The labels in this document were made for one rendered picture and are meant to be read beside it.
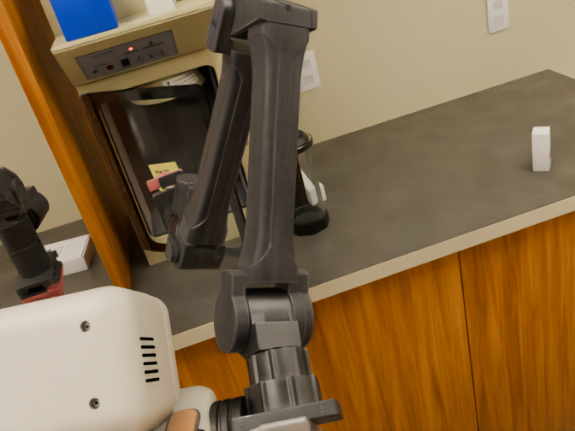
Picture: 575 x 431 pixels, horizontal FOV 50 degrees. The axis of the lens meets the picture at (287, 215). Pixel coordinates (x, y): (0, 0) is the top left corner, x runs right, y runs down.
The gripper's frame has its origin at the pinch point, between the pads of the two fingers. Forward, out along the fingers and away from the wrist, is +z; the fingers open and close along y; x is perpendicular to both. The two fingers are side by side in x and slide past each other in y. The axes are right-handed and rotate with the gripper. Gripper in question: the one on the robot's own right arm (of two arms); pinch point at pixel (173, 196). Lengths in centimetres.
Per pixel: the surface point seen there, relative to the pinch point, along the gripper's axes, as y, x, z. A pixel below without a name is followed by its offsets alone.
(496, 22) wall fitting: -9, -110, 60
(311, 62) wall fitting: -2, -51, 63
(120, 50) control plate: 27.0, -0.9, 13.4
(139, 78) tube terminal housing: 19.0, -2.2, 21.8
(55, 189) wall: -12, 33, 68
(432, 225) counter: -28, -50, -2
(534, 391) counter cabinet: -88, -69, -5
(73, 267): -22, 31, 33
